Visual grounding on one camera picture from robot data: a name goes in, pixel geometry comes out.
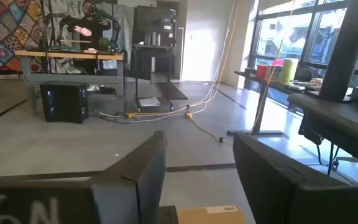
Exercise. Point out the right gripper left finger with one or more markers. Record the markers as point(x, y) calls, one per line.
point(148, 174)

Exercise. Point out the cardboard box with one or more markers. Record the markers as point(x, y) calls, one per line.
point(204, 217)

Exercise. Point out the dark tabletop robot arm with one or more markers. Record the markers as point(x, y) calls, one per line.
point(61, 25)

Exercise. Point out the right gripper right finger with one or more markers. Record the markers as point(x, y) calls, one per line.
point(259, 174)

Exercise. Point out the black floor mat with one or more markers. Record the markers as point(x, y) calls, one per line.
point(172, 91)

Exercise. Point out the yellow power strip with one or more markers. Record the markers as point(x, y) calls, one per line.
point(130, 115)

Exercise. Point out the black computer tower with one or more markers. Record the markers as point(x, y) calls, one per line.
point(64, 102)

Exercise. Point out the green tabletop robot arm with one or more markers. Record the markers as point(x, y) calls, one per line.
point(113, 31)

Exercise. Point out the grey side desk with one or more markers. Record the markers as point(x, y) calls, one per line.
point(337, 121)

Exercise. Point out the person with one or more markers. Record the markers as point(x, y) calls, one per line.
point(93, 25)

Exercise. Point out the wooden workbench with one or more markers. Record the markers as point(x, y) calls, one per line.
point(73, 56)

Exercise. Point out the colourful patchwork quilt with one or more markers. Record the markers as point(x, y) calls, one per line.
point(11, 28)

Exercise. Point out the thick black pole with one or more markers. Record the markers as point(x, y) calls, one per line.
point(346, 46)

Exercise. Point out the black window frame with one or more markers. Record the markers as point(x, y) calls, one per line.
point(315, 31)

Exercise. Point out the black equipment cart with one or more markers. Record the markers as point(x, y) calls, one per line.
point(154, 28)

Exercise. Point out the yellow-green roll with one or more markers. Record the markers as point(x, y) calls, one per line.
point(288, 71)

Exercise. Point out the black-legged side table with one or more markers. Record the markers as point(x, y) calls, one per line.
point(261, 102)

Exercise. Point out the red cup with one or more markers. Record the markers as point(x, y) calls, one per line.
point(262, 71)

